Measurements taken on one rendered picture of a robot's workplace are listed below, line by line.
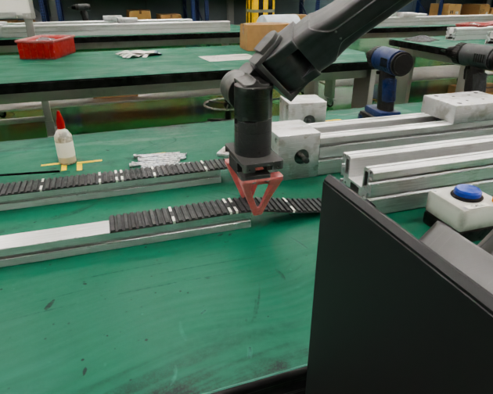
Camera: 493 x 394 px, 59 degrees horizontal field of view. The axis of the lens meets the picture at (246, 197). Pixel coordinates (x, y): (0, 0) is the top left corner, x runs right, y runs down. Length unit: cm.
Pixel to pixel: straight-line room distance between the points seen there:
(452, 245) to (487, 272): 2
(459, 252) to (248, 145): 46
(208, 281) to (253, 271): 6
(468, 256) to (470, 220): 51
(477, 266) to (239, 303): 38
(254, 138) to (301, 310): 26
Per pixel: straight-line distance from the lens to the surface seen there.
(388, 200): 78
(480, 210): 73
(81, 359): 52
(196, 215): 68
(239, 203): 71
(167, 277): 61
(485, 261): 22
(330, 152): 91
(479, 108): 110
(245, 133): 64
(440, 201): 74
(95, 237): 67
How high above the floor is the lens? 113
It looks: 26 degrees down
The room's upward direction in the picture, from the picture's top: straight up
